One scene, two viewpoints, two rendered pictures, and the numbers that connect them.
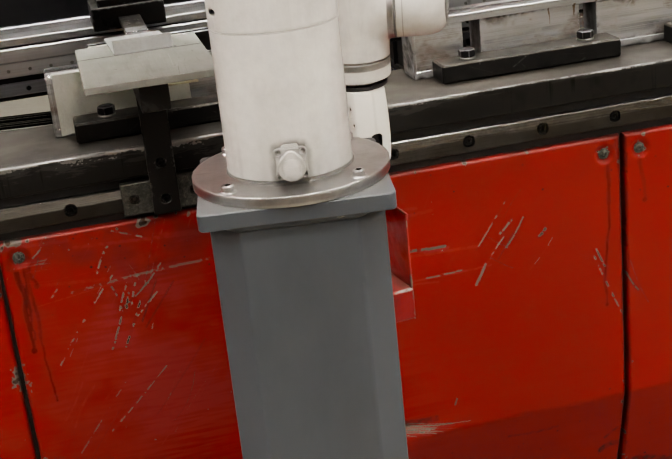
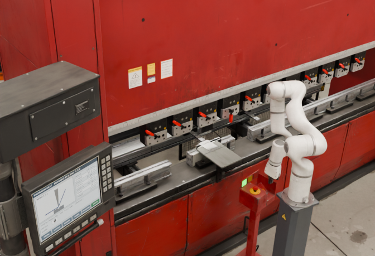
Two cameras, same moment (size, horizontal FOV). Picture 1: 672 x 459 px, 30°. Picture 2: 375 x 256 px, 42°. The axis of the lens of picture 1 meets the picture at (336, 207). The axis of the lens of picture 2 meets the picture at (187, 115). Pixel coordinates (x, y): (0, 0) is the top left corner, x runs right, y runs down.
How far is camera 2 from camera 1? 2.22 m
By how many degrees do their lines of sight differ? 25
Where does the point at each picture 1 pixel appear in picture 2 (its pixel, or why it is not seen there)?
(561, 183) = not seen: hidden behind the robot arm
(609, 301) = (282, 179)
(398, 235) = (272, 186)
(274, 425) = (295, 237)
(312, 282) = (305, 216)
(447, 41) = (258, 133)
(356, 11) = (281, 154)
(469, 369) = not seen: hidden behind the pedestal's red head
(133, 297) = (208, 198)
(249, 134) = (299, 196)
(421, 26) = not seen: hidden behind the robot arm
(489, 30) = (265, 129)
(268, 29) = (307, 182)
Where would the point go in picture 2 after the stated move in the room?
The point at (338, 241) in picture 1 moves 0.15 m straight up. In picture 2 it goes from (309, 209) to (313, 189)
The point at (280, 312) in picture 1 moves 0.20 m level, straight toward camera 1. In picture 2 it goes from (300, 221) to (323, 243)
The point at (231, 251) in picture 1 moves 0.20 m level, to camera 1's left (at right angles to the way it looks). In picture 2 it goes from (295, 213) to (266, 223)
